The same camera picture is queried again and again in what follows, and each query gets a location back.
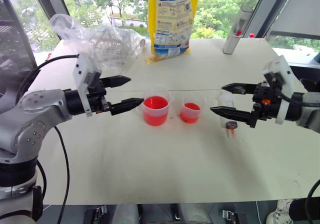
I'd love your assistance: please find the metal strap buckle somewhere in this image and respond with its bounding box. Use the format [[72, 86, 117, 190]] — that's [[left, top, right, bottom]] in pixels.
[[84, 204, 109, 223], [221, 208, 248, 224]]

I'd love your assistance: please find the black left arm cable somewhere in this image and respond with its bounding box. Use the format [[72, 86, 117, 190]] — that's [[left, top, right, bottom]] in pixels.
[[14, 54, 81, 105]]

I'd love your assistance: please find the white plastic basket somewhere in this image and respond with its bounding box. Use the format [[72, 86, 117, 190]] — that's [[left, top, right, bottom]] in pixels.
[[89, 25, 131, 65]]

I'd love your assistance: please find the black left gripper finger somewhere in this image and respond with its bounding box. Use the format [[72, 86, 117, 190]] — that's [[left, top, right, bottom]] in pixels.
[[109, 97, 145, 117], [100, 75, 132, 89]]

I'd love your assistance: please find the black mesh screen panel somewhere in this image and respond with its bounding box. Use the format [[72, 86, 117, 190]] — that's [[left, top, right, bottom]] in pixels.
[[0, 0, 39, 73]]

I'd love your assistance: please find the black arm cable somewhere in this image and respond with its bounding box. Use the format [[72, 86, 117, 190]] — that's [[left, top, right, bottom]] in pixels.
[[14, 54, 81, 105], [272, 77, 305, 105]]

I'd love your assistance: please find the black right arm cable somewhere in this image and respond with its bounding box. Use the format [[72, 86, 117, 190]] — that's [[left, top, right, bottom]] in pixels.
[[272, 77, 305, 105]]

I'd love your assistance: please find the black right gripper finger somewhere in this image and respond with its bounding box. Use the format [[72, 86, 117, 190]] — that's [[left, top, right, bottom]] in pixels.
[[221, 82, 260, 96], [209, 105, 252, 125]]

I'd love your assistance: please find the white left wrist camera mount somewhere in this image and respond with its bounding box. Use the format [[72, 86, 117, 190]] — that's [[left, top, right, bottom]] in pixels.
[[72, 52, 102, 118]]

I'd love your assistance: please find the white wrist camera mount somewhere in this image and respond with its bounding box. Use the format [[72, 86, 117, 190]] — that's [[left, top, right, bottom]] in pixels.
[[72, 52, 102, 118], [262, 54, 295, 125]]

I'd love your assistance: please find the yellow blue rice bag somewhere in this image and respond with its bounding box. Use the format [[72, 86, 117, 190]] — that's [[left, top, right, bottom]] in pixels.
[[145, 0, 201, 65]]

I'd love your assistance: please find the crumpled clear plastic bag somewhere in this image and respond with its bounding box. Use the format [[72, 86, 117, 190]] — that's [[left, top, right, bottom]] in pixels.
[[48, 13, 146, 76]]

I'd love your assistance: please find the white translucent plastic tube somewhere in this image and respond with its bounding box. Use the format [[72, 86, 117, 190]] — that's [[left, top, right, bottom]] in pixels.
[[216, 91, 239, 138]]

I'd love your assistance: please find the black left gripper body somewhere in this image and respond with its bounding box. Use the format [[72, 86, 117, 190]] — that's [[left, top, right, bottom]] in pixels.
[[86, 71, 112, 115]]

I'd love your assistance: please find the large clear cup red liquid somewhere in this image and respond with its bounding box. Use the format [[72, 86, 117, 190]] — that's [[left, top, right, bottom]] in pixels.
[[141, 86, 174, 127]]

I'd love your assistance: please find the black rounded cylinder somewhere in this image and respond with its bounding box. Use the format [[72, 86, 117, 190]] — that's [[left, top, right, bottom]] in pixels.
[[288, 196, 320, 222]]

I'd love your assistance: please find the grey cylindrical tube container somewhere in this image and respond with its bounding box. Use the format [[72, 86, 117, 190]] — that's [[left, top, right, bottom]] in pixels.
[[222, 5, 255, 56]]

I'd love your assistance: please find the white sneaker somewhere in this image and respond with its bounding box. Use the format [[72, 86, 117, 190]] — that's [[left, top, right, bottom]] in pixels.
[[265, 198, 294, 224]]

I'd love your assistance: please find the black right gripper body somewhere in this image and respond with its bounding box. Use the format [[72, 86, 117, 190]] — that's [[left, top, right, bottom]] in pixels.
[[249, 81, 280, 129]]

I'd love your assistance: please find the small clear cup red liquid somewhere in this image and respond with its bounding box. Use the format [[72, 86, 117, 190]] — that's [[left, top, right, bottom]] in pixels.
[[178, 94, 207, 124]]

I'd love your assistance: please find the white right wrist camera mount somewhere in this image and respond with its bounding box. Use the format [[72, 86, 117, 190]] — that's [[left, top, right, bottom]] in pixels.
[[262, 54, 295, 125]]

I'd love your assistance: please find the thin black cable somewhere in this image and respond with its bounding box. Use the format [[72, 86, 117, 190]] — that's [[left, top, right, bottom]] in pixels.
[[53, 125, 71, 224]]

